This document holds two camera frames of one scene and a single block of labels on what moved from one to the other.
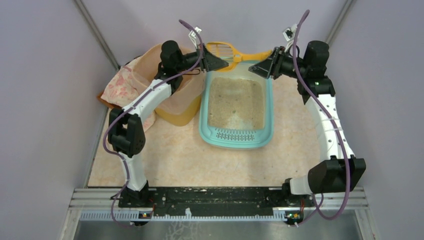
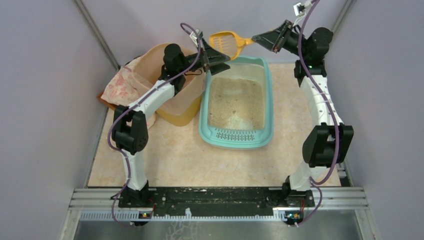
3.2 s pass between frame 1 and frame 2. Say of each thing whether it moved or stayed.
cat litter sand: stayed
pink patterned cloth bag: stayed
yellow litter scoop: moved
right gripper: moved
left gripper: stayed
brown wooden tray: stayed
